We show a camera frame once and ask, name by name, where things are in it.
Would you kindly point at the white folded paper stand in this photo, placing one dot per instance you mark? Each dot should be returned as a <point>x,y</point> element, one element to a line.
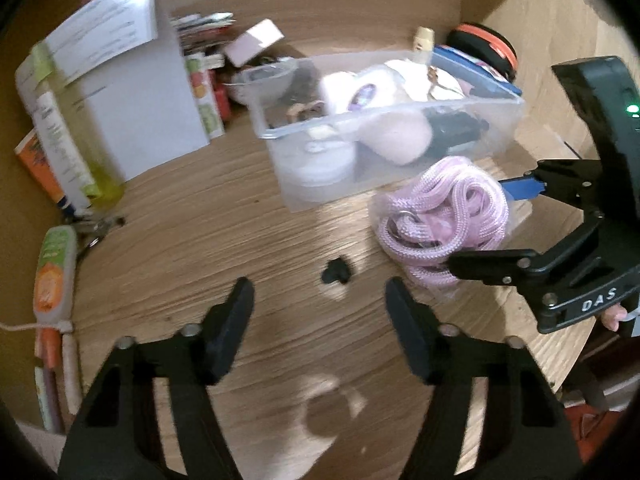
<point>123,66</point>

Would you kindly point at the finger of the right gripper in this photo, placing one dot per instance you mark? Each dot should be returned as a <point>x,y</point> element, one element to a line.
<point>525,187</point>
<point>492,267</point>

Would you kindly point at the black orange round case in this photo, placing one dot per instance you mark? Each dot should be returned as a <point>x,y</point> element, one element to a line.
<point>487,45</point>

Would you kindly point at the small black clip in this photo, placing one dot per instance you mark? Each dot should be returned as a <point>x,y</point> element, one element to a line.
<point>337,270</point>

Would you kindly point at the yellow-green spray bottle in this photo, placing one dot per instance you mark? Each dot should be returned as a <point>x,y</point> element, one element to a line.
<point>82,128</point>

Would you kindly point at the green orange tube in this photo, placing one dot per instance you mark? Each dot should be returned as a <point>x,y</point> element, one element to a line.
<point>55,276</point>

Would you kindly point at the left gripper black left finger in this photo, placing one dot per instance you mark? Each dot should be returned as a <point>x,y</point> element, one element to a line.
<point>115,434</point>

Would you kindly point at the clear plastic storage bin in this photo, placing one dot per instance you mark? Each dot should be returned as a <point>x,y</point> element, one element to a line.
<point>337,125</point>

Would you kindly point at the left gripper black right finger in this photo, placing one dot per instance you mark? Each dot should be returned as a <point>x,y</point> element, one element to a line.
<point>525,434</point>

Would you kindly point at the fruit pattern booklet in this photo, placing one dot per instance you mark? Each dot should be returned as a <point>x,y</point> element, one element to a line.
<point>204,95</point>

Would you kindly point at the white cosmetic tube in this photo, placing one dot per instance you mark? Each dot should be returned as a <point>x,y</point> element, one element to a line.
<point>68,165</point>

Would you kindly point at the pink white small box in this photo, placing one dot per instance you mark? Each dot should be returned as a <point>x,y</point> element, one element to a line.
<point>252,42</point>

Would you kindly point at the blue zip pouch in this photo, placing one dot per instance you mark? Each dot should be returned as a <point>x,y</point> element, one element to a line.
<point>476,66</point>

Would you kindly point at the cream small bottle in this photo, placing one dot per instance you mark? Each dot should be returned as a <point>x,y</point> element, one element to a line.
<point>423,45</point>

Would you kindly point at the pearly spiral seashell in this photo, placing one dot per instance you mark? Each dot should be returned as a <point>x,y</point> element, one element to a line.
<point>300,112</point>

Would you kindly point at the stack of booklets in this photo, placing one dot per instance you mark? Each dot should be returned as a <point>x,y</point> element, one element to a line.
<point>197,32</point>

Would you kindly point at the pink round lidded container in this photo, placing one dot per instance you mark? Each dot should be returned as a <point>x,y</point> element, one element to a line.
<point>346,92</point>

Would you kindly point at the white lip balm stick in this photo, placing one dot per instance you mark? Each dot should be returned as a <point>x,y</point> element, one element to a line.
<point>71,373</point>

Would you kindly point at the beige puff container purple sticker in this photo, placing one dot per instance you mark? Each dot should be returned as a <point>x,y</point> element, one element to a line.
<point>398,137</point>

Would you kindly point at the dark green bottle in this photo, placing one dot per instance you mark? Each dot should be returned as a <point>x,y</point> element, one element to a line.
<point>454,133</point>

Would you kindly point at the red small box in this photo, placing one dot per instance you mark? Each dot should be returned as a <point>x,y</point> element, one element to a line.
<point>221,97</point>

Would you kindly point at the glass bowl of stones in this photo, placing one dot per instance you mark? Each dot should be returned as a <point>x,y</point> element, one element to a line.
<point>265,84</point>

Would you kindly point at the black hair clips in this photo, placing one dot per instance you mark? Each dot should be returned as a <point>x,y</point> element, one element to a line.
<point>90,232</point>

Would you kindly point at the orange capped pen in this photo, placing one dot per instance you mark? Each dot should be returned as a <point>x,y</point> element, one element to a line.
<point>51,346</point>

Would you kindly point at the person's right hand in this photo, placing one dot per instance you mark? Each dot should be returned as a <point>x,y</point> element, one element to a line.
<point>613,316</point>

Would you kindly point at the white round puff container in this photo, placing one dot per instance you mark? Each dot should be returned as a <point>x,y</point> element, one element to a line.
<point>325,157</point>

